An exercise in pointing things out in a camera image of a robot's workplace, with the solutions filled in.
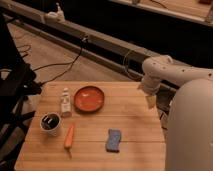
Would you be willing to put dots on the orange round plate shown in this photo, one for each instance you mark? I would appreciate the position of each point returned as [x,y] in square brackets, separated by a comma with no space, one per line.
[89,99]

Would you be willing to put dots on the white small bottle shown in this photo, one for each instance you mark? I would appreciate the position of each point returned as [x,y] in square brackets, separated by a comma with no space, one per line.
[65,103]

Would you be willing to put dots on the blue sponge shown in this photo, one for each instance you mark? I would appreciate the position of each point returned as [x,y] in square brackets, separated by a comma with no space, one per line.
[113,141]

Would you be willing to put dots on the orange carrot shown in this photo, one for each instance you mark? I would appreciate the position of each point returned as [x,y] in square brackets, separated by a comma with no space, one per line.
[69,140]

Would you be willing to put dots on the grey metal rail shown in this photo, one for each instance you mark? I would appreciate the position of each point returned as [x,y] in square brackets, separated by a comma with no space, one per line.
[100,40]

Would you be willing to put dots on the white cup with dark contents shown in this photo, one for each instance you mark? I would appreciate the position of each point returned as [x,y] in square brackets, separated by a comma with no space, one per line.
[50,123]

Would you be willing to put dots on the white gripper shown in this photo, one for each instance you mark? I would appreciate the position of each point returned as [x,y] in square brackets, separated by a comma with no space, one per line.
[150,85]

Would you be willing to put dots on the black chair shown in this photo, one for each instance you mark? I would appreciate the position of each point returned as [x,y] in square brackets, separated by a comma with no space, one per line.
[18,84]

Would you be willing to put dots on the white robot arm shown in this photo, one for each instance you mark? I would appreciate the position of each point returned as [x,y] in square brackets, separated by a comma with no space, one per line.
[189,140]

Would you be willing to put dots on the white object on rail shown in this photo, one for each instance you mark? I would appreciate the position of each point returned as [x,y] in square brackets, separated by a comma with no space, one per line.
[58,15]

